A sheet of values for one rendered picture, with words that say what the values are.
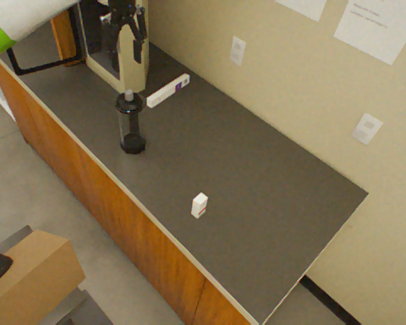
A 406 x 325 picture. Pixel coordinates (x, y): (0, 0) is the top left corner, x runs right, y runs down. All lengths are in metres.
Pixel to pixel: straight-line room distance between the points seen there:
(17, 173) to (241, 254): 1.90
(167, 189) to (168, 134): 0.28
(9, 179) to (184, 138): 1.55
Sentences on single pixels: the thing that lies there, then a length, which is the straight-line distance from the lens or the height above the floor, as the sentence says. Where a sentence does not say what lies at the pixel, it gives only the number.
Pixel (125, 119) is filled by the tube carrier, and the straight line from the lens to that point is 1.18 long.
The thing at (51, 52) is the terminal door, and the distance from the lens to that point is 1.66.
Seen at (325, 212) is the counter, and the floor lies 0.94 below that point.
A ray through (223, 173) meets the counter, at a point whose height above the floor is 0.94.
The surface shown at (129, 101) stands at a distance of 1.16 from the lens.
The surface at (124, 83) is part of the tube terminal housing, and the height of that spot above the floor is 1.02.
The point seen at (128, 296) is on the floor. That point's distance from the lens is 2.02.
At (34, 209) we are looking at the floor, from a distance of 2.40.
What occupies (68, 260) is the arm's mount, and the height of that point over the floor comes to 1.10.
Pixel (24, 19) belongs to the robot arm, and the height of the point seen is 1.57.
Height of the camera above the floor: 1.91
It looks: 49 degrees down
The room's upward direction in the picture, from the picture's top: 9 degrees clockwise
